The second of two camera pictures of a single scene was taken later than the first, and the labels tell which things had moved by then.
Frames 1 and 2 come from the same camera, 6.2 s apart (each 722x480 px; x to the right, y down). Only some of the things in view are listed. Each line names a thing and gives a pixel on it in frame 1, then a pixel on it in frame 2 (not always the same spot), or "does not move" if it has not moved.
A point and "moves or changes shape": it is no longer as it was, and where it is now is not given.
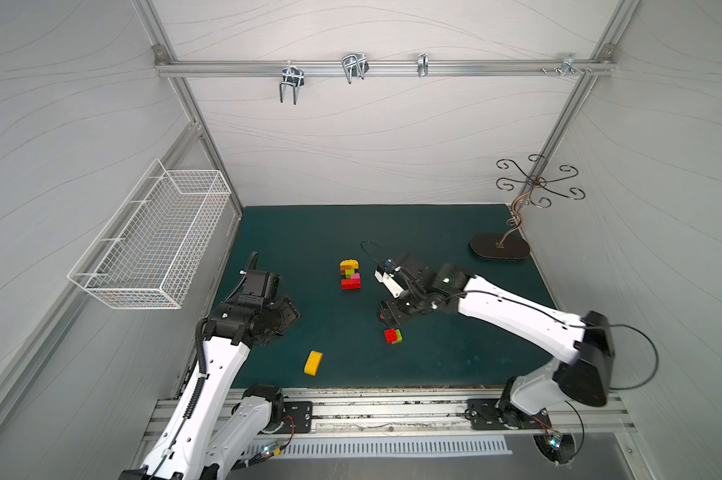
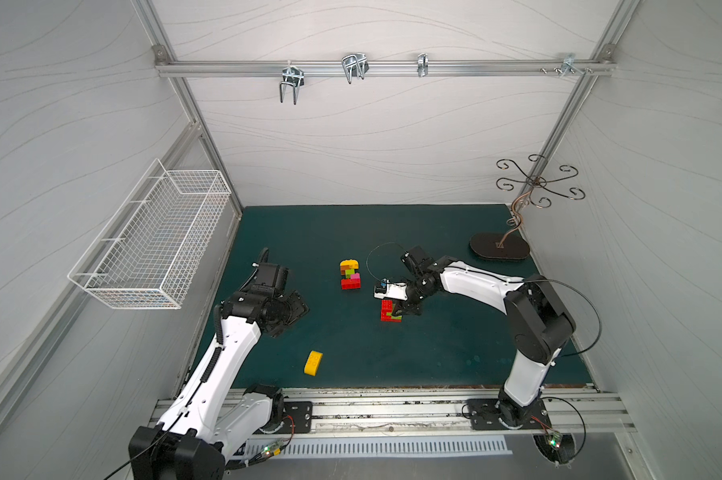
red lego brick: (352, 283) does not move
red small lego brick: (391, 335) moves or changes shape
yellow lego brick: (313, 363) does not move
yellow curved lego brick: (350, 262) does not move
